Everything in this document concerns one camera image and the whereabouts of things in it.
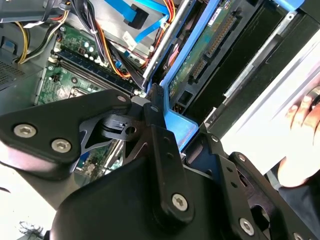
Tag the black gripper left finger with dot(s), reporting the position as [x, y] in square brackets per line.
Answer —
[50, 122]

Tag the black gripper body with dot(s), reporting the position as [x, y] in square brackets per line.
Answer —
[112, 205]

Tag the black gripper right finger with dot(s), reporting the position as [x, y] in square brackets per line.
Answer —
[232, 175]

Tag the person's hand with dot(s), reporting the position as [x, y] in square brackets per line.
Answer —
[300, 172]

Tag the hard disk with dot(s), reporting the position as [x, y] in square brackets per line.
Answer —
[197, 62]

